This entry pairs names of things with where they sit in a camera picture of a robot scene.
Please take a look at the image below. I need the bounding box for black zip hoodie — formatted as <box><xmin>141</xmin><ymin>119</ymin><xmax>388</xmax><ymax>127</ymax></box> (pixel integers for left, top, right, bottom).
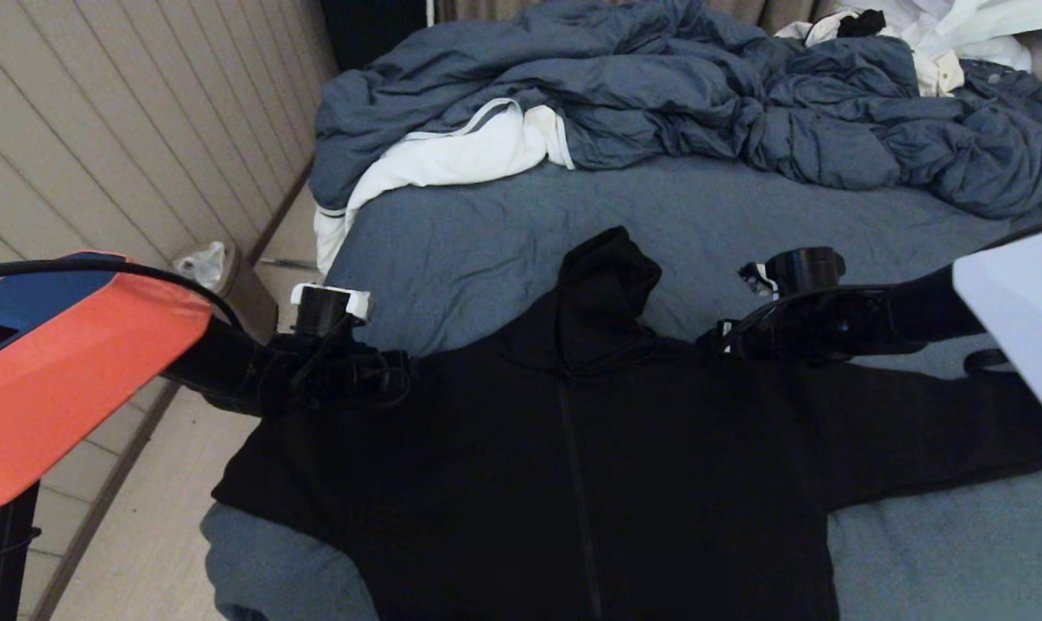
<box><xmin>212</xmin><ymin>227</ymin><xmax>1042</xmax><ymax>621</ymax></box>

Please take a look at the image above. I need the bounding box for white clothes pile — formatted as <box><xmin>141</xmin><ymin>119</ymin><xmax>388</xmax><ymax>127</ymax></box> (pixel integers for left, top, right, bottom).
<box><xmin>775</xmin><ymin>0</ymin><xmax>1042</xmax><ymax>74</ymax></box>

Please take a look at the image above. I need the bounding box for brown trash bin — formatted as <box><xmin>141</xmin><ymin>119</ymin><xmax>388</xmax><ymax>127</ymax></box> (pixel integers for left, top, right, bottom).
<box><xmin>174</xmin><ymin>243</ymin><xmax>280</xmax><ymax>346</ymax></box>

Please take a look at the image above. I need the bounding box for white plastic bin liner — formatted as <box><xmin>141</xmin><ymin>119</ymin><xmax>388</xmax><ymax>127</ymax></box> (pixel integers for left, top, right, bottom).
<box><xmin>176</xmin><ymin>241</ymin><xmax>229</xmax><ymax>284</ymax></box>

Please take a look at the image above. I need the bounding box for blue bed sheet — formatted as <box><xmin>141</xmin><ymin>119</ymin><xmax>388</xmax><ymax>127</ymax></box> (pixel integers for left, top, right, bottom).
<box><xmin>198</xmin><ymin>155</ymin><xmax>1042</xmax><ymax>621</ymax></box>

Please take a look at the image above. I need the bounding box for cream garment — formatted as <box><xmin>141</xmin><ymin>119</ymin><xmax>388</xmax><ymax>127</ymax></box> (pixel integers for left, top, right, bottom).
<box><xmin>913</xmin><ymin>50</ymin><xmax>964</xmax><ymax>97</ymax></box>

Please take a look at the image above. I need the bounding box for rumpled blue duvet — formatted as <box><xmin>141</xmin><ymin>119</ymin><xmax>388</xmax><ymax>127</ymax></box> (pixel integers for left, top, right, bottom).
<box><xmin>310</xmin><ymin>0</ymin><xmax>1042</xmax><ymax>221</ymax></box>

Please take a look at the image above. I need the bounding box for small black garment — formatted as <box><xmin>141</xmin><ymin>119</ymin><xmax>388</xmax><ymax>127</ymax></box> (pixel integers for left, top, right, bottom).
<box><xmin>836</xmin><ymin>10</ymin><xmax>888</xmax><ymax>40</ymax></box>

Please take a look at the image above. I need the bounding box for blue denim garment with buttons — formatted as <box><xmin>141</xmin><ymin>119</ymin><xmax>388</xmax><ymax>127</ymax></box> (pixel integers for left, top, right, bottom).
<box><xmin>959</xmin><ymin>59</ymin><xmax>1042</xmax><ymax>139</ymax></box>

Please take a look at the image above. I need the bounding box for beige curtain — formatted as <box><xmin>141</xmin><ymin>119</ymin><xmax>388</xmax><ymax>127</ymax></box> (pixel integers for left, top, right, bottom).
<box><xmin>435</xmin><ymin>0</ymin><xmax>841</xmax><ymax>37</ymax></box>

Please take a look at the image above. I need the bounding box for black furniture piece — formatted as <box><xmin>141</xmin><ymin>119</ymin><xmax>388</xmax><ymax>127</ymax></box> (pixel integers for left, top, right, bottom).
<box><xmin>318</xmin><ymin>0</ymin><xmax>431</xmax><ymax>74</ymax></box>

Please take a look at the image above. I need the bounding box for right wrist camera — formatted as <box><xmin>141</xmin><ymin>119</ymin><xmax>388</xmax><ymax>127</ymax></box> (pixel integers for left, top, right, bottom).
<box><xmin>738</xmin><ymin>247</ymin><xmax>848</xmax><ymax>298</ymax></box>

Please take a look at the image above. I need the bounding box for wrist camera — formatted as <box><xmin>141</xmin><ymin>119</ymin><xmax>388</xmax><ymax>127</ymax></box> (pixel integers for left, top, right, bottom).
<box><xmin>738</xmin><ymin>247</ymin><xmax>848</xmax><ymax>298</ymax></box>
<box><xmin>291</xmin><ymin>283</ymin><xmax>372</xmax><ymax>339</ymax></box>

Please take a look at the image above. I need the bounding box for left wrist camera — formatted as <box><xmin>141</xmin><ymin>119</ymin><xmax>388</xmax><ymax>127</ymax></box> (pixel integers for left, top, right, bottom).
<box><xmin>291</xmin><ymin>283</ymin><xmax>372</xmax><ymax>339</ymax></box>

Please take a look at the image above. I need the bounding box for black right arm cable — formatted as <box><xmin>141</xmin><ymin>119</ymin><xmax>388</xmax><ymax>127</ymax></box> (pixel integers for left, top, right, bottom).
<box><xmin>715</xmin><ymin>216</ymin><xmax>1042</xmax><ymax>376</ymax></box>

